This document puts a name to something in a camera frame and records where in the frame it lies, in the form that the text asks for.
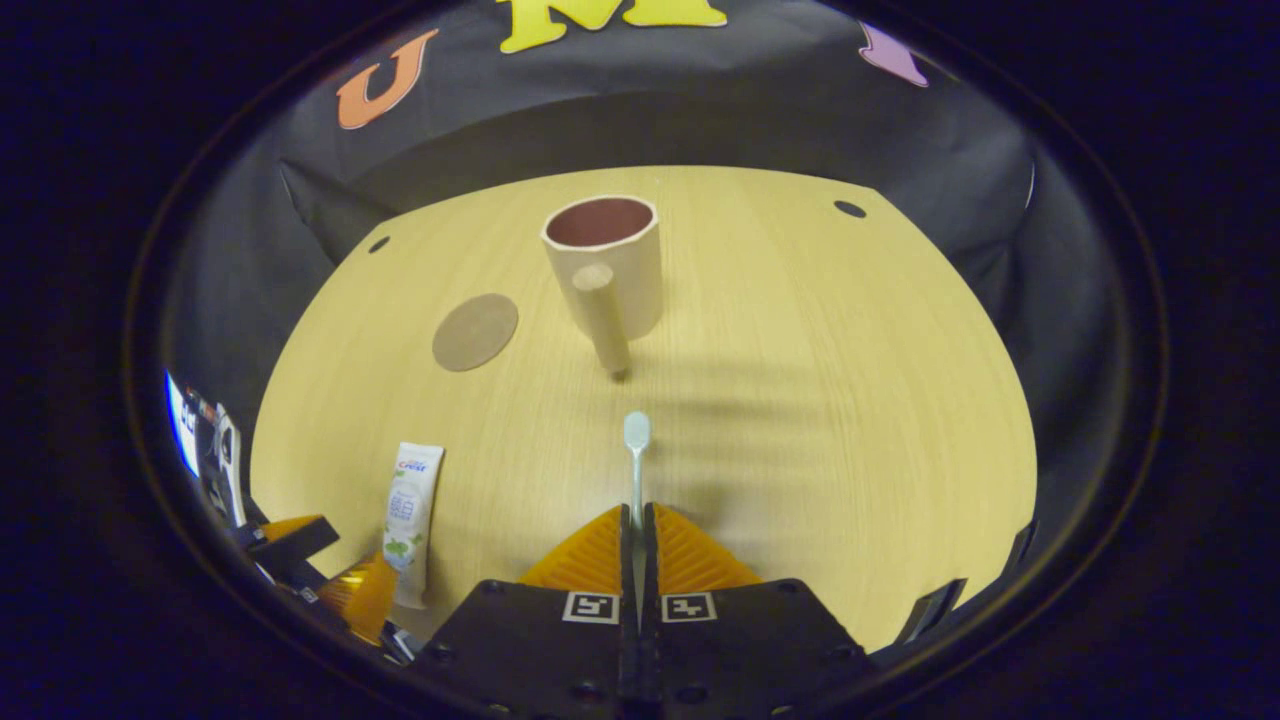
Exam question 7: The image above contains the black backdrop cloth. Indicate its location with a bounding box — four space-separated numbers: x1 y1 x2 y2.
165 0 1131 601

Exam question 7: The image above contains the white bar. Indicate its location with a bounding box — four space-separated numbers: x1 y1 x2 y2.
216 405 249 529

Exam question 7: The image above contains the beige cup with brown inside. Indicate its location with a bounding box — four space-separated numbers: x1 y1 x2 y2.
541 195 664 377

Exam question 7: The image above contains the white and green toothbrush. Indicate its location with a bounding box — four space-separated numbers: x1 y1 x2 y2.
623 410 653 601

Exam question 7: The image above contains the round brown coaster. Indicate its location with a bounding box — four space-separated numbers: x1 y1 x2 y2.
432 293 520 373

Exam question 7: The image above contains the blue lit screen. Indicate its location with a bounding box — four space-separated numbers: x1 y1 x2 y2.
165 370 201 479

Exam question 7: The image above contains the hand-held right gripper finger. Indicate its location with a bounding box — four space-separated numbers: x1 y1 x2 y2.
640 502 873 720
410 503 641 720

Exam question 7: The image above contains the white toothpaste tube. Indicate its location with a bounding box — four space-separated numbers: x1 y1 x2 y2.
383 442 445 611

